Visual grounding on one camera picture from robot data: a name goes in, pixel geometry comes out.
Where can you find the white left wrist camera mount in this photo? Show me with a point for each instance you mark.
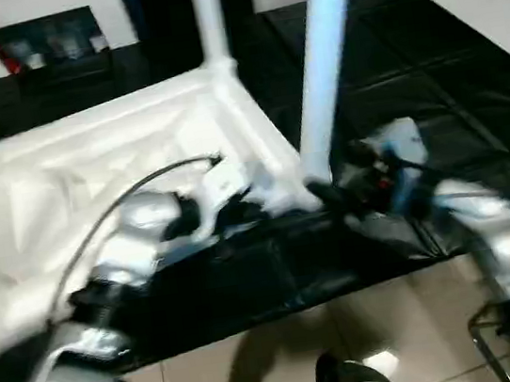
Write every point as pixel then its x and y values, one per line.
pixel 219 188

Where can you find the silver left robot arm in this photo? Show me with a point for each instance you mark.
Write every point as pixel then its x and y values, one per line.
pixel 106 278

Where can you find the small bottles on shelf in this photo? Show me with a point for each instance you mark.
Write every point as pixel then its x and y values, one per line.
pixel 44 45

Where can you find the dark right robot foot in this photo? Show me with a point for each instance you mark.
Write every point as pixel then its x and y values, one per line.
pixel 358 381

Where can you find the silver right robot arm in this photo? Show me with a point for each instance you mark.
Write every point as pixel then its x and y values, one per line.
pixel 509 241

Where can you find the white plastic table top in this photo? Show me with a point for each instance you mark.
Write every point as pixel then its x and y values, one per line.
pixel 90 167

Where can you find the chrome tube frame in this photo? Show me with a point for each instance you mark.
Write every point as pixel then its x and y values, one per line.
pixel 491 348

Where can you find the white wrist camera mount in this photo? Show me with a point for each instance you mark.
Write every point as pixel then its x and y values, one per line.
pixel 403 151
pixel 219 188

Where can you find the black work mat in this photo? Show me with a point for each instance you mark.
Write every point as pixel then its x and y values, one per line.
pixel 432 99

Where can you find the white flat sheet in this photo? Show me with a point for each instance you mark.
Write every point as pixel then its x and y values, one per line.
pixel 482 12

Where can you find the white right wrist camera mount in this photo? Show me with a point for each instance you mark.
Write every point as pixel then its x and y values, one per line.
pixel 403 151

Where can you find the black cabinet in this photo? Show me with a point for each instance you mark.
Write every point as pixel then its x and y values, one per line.
pixel 168 13

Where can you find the white plastic table leg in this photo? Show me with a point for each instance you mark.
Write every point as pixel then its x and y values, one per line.
pixel 327 57
pixel 210 17

